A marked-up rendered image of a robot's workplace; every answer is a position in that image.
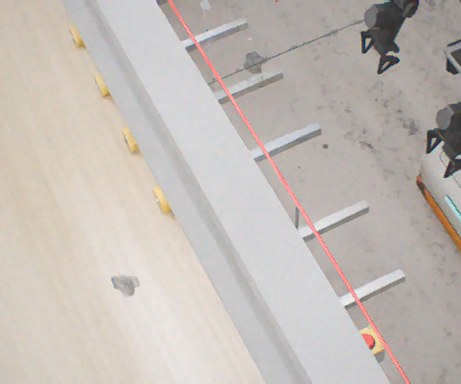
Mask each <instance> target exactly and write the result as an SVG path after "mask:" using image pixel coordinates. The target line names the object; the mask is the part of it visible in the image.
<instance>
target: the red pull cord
mask: <svg viewBox="0 0 461 384"><path fill-rule="evenodd" d="M167 1H168V2H169V5H170V6H171V7H172V9H173V11H174V13H176V15H177V16H178V19H179V20H180V22H182V24H183V26H184V28H185V29H186V31H187V32H188V35H190V37H191V39H192V40H193V42H194V44H195V45H196V46H197V48H198V50H199V52H200V53H201V54H202V55H203V59H205V61H206V62H207V64H208V66H209V68H210V69H211V70H212V72H213V73H214V75H215V77H216V79H218V81H219V82H220V85H221V86H222V88H223V89H224V90H225V93H226V95H228V97H229V99H230V100H231V102H232V104H233V106H235V108H236V109H237V112H238V113H239V115H240V116H241V118H242V119H243V122H244V123H245V124H246V126H247V127H248V129H250V133H251V134H252V135H253V136H254V138H255V140H256V142H257V143H258V145H259V147H261V149H262V152H263V154H265V156H266V157H267V159H268V161H269V163H270V164H271V166H272V167H273V168H274V171H275V172H276V174H277V175H278V177H279V178H280V180H281V182H282V184H284V186H285V188H286V189H287V191H288V193H289V195H290V196H291V197H292V198H293V202H294V203H295V204H296V205H297V207H298V209H299V211H300V212H301V214H302V215H303V216H304V219H305V221H306V222H307V223H308V225H309V226H310V229H311V230H312V232H313V233H314V234H315V237H316V238H317V239H318V241H319V243H320V244H321V246H322V248H323V250H325V252H326V255H327V256H328V257H329V259H330V260H331V263H332V264H333V266H335V268H336V271H337V272H338V273H339V275H340V277H341V279H342V280H343V282H344V283H345V284H346V287H347V288H348V290H349V291H350V293H351V295H352V297H354V299H355V302H356V303H357V304H358V306H359V308H360V310H361V311H362V312H363V315H364V316H365V317H366V319H367V321H368V323H369V324H370V325H371V326H372V329H373V330H374V332H375V333H376V336H377V337H378V338H379V339H380V340H379V341H380V342H381V343H382V345H383V347H384V348H385V350H386V351H387V354H388V355H389V356H390V358H391V360H392V361H393V363H394V364H395V367H397V369H398V371H399V373H400V374H401V375H402V378H403V379H404V380H405V383H406V384H411V383H410V381H409V379H408V378H407V377H406V374H405V373H404V371H403V369H402V368H401V366H400V365H399V362H397V360H396V359H395V356H394V355H393V354H392V351H391V350H390V349H389V347H388V345H387V343H386V342H385V341H384V338H383V337H382V336H381V334H380V332H379V331H378V329H377V328H376V325H375V324H374V323H373V321H372V319H371V318H370V316H369V315H368V312H367V311H366V310H365V308H364V306H363V305H362V303H361V302H360V299H359V298H358V296H356V294H355V292H354V290H353V289H352V287H351V285H350V283H349V282H348V281H347V279H346V276H344V274H343V273H342V271H341V269H340V267H339V266H338V265H337V263H336V261H335V260H334V258H333V256H332V255H331V253H330V251H329V250H328V249H327V247H326V244H324V242H323V240H322V239H321V237H320V235H319V233H318V232H317V231H316V228H315V227H314V226H313V224H312V223H311V221H310V219H309V217H308V216H307V215H306V213H305V212H304V209H303V208H302V207H301V205H300V203H299V201H298V200H297V198H296V197H295V196H294V194H293V191H292V190H291V189H290V187H289V186H288V184H287V182H286V180H285V179H284V178H283V177H282V175H281V173H280V171H279V170H278V168H277V166H275V164H274V161H273V160H272V159H271V157H270V156H269V154H268V152H267V150H266V149H265V147H263V145H262V142H261V141H260V140H259V138H258V136H257V135H256V133H255V131H254V129H252V127H251V126H250V123H249V122H248V120H247V119H246V118H245V117H244V115H243V112H242V111H241V110H240V108H239V106H237V103H236V101H235V100H234V99H233V97H232V96H231V93H230V92H229V90H227V88H226V85H225V84H224V83H223V81H222V80H221V79H220V76H219V74H217V72H216V70H215V69H214V67H213V65H212V64H211V63H210V61H209V59H208V57H207V56H206V54H204V52H203V49H202V48H201V47H200V45H199V44H198V41H197V40H196V39H195V38H194V36H193V34H192V32H191V31H190V30H189V28H188V26H187V25H186V23H185V22H184V21H183V18H182V17H181V16H180V14H179V13H178V10H177V9H176V8H175V6H174V4H173V3H172V1H171V0H167Z"/></svg>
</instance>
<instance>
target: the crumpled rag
mask: <svg viewBox="0 0 461 384"><path fill-rule="evenodd" d="M111 281H112V282H113V286H114V289H117V290H119V291H121V294H122V296H124V297H130V296H133V295H134V294H135V287H139V286H140V281H139V280H138V277H134V276H133V275H130V276H125V275H123V274H121V275H112V278H111Z"/></svg>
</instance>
